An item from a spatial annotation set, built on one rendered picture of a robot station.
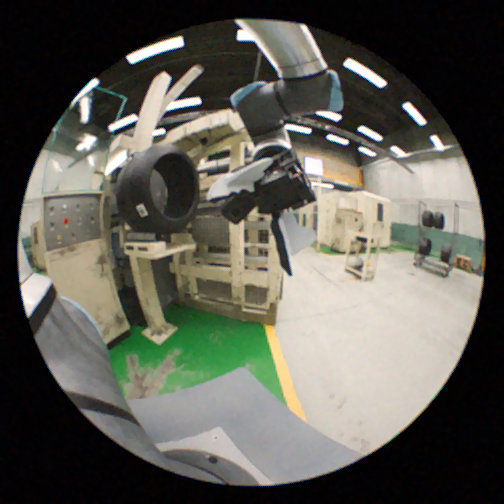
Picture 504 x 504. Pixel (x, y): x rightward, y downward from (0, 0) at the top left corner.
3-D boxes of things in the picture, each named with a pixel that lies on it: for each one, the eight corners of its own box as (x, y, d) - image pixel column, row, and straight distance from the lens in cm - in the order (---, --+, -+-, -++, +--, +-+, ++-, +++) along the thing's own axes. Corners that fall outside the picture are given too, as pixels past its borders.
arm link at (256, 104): (279, 78, 43) (297, 121, 43) (239, 93, 47) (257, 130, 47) (265, 76, 34) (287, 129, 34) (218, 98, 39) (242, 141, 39)
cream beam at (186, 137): (164, 146, 147) (166, 132, 154) (182, 154, 162) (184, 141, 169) (228, 123, 114) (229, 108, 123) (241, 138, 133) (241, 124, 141)
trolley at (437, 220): (447, 279, 502) (455, 201, 502) (411, 265, 538) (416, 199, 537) (450, 276, 567) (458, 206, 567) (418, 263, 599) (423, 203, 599)
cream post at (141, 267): (150, 332, 161) (154, 78, 200) (159, 325, 166) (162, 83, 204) (159, 337, 152) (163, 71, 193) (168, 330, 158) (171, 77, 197)
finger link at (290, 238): (323, 269, 20) (302, 201, 21) (282, 278, 22) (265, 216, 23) (325, 265, 23) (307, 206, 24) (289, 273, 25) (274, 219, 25)
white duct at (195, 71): (131, 145, 212) (194, 64, 226) (139, 147, 217) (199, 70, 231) (134, 148, 201) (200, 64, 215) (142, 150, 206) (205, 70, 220)
